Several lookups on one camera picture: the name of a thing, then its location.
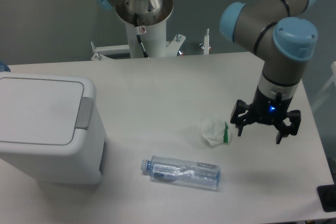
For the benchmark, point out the crumpled white green wrapper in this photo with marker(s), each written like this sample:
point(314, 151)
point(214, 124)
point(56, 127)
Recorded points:
point(215, 130)

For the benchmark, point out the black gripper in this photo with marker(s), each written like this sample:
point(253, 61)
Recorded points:
point(268, 111)

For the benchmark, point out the black device at table edge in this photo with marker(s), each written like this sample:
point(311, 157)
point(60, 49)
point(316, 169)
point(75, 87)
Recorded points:
point(327, 197)

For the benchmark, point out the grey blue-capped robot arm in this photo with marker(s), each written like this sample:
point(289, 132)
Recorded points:
point(269, 29)

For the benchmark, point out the white frame at right edge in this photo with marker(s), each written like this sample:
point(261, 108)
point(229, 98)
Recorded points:
point(325, 92)

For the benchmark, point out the white push-top trash can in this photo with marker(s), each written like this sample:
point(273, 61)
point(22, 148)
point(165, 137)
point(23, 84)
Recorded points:
point(51, 128)

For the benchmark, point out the crushed clear plastic bottle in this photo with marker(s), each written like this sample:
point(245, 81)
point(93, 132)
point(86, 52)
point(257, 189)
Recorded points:
point(182, 172)

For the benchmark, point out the blue object behind trash can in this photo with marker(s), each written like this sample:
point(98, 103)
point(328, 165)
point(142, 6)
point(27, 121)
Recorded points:
point(4, 67)

